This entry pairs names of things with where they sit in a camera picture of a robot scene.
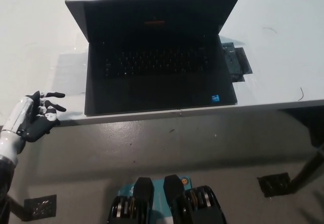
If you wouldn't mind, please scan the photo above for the crinkled black plastic patch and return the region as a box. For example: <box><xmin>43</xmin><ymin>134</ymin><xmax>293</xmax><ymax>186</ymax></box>
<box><xmin>220</xmin><ymin>41</ymin><xmax>245</xmax><ymax>83</ymax></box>

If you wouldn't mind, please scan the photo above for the black laptop computer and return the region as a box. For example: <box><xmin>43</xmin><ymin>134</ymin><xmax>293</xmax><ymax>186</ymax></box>
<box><xmin>64</xmin><ymin>0</ymin><xmax>243</xmax><ymax>116</ymax></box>

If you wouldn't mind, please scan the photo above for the black metal table leg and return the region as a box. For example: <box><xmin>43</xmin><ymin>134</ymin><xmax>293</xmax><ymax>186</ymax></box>
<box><xmin>290</xmin><ymin>142</ymin><xmax>324</xmax><ymax>195</ymax></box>

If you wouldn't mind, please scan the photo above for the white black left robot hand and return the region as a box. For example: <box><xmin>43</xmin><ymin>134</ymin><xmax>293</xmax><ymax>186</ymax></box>
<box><xmin>1</xmin><ymin>90</ymin><xmax>67</xmax><ymax>143</ymax></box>

